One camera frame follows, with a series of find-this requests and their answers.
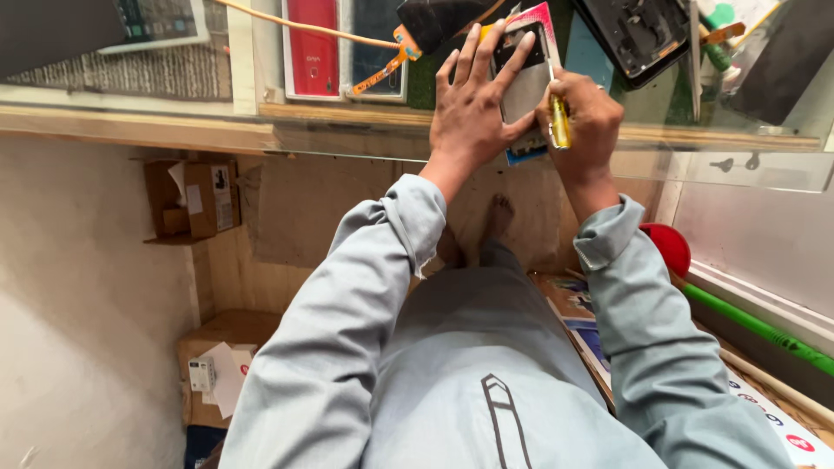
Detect person's left hand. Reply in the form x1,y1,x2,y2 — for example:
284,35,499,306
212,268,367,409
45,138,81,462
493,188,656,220
427,20,539,186

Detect person's right hand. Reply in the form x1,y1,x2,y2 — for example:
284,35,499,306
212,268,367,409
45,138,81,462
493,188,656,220
536,65,626,186

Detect yellow handled screwdriver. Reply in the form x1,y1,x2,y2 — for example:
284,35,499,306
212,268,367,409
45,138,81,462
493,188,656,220
546,62,573,152

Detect silver smartphone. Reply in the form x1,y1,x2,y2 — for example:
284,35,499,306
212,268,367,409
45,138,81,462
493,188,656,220
490,23,556,157

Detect teal card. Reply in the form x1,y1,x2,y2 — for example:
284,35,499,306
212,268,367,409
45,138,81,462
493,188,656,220
563,29,615,92

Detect pink and blue phone box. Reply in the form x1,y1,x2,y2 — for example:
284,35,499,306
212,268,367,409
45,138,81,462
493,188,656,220
479,2,565,168

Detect green turf mat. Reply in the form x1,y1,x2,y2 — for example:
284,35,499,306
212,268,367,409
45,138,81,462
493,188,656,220
407,0,697,126

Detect green bottle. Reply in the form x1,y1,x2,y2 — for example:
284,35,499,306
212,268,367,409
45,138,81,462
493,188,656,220
700,26,742,87

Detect person's foot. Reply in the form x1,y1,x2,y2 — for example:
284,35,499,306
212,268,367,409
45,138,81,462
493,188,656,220
482,193,517,251

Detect short orange flex strip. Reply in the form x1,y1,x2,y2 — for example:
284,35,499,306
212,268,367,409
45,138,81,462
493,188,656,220
700,22,748,47

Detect orange flex ribbon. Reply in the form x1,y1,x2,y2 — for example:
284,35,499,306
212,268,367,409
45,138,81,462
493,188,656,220
351,24,426,97

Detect dark phone in white box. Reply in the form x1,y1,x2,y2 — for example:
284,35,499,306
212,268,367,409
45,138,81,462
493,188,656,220
343,0,410,104

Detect dark grey sheet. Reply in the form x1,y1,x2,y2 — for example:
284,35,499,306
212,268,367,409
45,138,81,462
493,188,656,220
722,0,834,129

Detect printed colour posters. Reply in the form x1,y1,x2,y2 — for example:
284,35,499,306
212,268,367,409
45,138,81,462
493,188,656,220
529,272,617,413

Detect red phone in white box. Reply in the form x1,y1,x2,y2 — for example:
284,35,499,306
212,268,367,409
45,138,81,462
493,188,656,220
281,0,345,102

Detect person's grey tunic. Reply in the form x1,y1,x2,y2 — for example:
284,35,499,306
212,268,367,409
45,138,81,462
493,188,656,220
360,240,669,469

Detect pale wooden stick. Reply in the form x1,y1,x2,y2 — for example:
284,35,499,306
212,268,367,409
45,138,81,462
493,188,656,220
715,347,834,426

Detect small open cardboard box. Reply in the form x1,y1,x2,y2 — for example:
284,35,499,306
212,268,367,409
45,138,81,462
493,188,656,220
142,158,242,246

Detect white poster with red logos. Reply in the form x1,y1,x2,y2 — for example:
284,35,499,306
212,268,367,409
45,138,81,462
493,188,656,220
725,370,834,469

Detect grey woven mat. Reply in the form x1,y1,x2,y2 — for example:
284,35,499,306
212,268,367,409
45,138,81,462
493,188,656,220
0,44,233,102

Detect white calculator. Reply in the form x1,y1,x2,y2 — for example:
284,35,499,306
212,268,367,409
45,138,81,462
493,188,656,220
98,0,211,56

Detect large cardboard box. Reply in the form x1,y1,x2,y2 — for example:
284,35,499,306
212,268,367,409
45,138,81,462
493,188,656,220
176,309,285,431

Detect white paper sheets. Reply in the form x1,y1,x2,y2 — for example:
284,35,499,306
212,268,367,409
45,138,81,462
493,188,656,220
198,341,259,419

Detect small white box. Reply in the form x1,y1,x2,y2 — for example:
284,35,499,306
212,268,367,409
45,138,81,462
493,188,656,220
188,356,218,393

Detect dark grey panel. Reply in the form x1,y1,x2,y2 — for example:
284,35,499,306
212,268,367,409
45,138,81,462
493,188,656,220
0,0,129,83

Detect black phone frame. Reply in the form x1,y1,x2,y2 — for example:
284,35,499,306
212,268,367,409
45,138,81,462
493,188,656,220
572,0,692,91

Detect red brush with green handle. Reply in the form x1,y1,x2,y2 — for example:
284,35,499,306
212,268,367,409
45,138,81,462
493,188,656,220
638,222,834,379

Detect orange cable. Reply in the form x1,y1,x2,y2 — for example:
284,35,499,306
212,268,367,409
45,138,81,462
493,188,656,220
212,0,402,50

